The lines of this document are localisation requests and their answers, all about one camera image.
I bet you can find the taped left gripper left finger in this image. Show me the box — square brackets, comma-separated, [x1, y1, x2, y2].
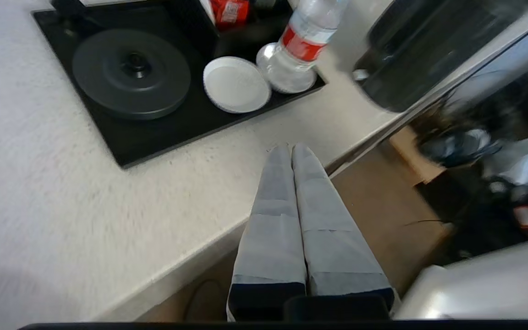
[226, 144, 307, 321]

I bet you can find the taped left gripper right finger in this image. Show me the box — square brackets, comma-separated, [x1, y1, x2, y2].
[291, 143, 396, 313]

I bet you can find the black electric kettle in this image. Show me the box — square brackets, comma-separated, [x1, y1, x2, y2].
[353, 0, 528, 113]

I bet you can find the red-capped plastic water bottle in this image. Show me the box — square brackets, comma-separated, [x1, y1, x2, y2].
[264, 0, 350, 94]

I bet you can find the black round kettle base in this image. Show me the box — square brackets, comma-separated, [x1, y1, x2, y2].
[72, 28, 192, 121]

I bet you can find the black serving tray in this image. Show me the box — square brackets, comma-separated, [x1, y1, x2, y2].
[32, 0, 327, 169]

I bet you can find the grey robot torso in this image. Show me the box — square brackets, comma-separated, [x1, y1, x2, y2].
[395, 236, 528, 320]

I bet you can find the black condiment holder box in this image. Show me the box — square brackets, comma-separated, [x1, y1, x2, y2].
[172, 0, 294, 49]

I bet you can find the white stick sachet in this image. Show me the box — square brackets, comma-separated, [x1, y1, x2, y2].
[198, 0, 217, 23]

